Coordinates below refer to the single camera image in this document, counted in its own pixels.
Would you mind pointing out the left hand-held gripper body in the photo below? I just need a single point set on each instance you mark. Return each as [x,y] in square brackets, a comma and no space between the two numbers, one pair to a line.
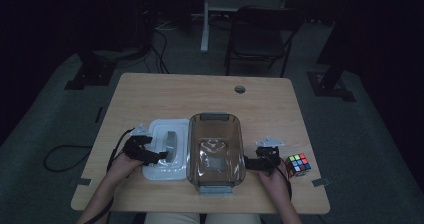
[136,149]

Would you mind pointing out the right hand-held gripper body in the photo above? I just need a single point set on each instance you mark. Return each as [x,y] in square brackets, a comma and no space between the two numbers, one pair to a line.
[269,160]

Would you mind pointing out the white container lid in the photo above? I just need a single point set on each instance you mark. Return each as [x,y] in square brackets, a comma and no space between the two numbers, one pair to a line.
[156,170]

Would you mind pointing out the multicoloured puzzle cube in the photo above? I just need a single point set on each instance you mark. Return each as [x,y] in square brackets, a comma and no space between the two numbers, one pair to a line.
[297,165]

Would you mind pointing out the transparent grey storage container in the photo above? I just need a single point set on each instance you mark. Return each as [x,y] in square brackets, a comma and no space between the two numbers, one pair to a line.
[216,157]

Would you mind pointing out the person's left hand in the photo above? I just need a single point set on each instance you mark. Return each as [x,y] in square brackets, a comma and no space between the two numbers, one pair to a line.
[125,167]

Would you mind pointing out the person's right hand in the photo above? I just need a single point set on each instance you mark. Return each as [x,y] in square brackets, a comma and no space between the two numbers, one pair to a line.
[275,185]

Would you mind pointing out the small black floor strip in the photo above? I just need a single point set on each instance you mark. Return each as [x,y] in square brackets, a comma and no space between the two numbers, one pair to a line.
[98,114]

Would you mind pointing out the grey tape mark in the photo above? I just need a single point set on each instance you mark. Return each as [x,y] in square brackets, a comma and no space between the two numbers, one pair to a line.
[321,182]

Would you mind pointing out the black stand base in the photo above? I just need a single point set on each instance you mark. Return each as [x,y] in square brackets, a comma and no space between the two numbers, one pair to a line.
[330,87]
[90,74]

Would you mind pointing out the black folding chair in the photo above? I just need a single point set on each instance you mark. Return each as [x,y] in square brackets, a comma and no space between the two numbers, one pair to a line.
[263,40]

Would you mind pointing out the white metal desk frame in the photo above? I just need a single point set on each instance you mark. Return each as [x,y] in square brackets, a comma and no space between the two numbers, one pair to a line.
[205,34]

